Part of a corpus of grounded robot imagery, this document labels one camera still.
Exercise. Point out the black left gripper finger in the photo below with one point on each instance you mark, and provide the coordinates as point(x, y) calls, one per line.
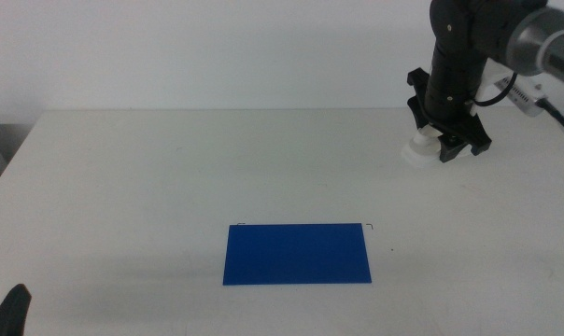
point(11, 312)

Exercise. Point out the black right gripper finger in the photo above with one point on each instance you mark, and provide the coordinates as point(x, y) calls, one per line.
point(418, 114)
point(454, 150)

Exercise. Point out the blue rectangular mat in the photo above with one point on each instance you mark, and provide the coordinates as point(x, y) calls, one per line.
point(296, 254)

